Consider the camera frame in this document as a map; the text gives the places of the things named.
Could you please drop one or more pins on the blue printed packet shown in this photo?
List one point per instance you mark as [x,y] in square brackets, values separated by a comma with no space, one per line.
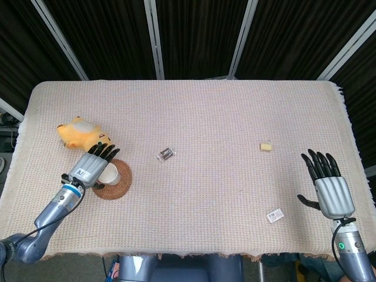
[113,270]

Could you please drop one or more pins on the grey-blue robot torso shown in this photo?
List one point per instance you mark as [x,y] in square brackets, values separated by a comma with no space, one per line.
[179,270]

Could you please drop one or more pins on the yellow plush animal toy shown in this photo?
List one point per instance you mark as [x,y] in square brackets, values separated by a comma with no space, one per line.
[79,133]

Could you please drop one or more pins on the white paper cup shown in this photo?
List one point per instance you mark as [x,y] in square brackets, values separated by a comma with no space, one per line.
[111,174]

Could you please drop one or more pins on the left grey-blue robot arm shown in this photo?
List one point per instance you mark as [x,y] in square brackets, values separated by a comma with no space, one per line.
[55,208]

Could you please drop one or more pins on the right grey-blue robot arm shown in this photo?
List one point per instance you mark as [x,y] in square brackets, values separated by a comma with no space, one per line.
[352,252]

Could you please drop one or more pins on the small white barcode packet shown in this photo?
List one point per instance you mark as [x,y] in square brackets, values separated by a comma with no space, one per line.
[275,216]

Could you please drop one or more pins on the beige woven tablecloth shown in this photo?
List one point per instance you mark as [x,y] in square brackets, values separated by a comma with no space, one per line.
[205,117]

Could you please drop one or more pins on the black curtain backdrop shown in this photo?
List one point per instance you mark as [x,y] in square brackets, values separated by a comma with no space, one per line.
[199,35]

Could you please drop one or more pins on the aluminium frame post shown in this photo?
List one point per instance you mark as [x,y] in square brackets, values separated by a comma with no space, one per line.
[60,38]
[10,108]
[242,38]
[154,38]
[346,50]

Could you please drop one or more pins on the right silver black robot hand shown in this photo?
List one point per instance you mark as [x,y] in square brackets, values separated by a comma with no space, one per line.
[335,196]

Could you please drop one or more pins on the brown woven round coaster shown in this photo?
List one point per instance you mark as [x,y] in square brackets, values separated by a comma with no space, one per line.
[123,176]

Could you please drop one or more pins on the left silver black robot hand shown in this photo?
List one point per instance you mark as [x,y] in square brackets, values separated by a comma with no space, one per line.
[88,169]

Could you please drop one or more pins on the small yellow sponge block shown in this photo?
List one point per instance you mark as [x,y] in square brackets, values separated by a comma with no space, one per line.
[265,147]

